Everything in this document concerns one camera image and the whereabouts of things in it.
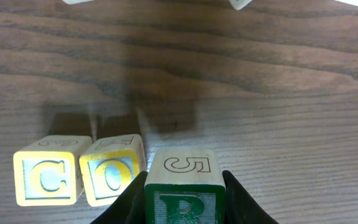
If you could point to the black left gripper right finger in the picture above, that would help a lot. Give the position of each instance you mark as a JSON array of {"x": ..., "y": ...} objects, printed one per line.
[{"x": 241, "y": 208}]

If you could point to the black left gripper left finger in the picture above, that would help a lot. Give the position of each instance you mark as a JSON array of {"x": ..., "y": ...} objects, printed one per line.
[{"x": 129, "y": 207}]

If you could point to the yellow O block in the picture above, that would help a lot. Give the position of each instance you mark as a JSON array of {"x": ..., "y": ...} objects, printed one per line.
[{"x": 110, "y": 165}]

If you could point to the green R block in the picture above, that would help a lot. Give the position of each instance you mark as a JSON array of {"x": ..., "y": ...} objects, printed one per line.
[{"x": 185, "y": 186}]

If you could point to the yellow C block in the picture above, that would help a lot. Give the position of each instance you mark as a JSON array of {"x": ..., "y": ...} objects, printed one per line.
[{"x": 47, "y": 172}]

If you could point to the red A block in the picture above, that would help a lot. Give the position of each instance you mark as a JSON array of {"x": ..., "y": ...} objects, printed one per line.
[{"x": 239, "y": 4}]

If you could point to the red E block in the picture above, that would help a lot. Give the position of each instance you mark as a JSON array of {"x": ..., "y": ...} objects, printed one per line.
[{"x": 71, "y": 2}]

